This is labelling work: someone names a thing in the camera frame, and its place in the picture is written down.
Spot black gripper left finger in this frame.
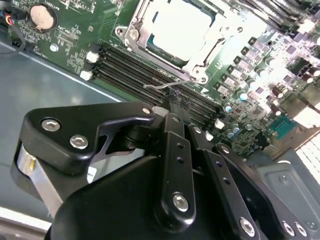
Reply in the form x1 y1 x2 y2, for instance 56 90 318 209
9 92 198 227

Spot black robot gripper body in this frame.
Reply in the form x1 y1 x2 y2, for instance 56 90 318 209
44 154 262 240

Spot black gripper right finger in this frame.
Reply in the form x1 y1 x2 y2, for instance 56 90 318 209
178 98 315 240

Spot thin metal locking lever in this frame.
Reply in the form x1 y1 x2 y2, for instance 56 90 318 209
142 78 201 90

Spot metal CPU socket cover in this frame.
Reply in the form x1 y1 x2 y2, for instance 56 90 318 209
124 0 245 76

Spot silver square CPU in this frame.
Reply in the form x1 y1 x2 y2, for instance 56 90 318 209
147 0 218 63

